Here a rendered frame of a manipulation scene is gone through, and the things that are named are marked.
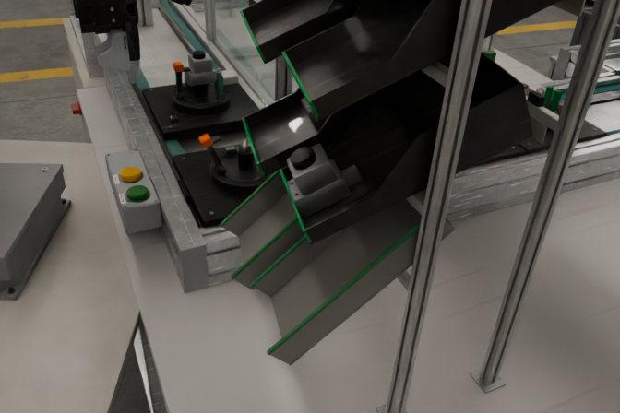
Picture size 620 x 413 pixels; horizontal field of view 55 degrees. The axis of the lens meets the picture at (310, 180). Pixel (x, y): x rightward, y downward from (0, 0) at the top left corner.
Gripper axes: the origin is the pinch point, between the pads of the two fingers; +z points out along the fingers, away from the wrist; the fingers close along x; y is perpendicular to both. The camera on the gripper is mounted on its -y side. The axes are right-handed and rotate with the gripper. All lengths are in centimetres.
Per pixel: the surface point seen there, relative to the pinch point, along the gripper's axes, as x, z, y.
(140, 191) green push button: -6.0, 26.0, 0.9
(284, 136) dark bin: 22.4, 2.3, -16.1
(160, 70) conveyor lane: -73, 32, -17
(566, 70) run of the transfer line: -37, 33, -137
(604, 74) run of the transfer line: -21, 27, -134
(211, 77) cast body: -36.8, 19.4, -22.2
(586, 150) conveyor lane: 11, 27, -95
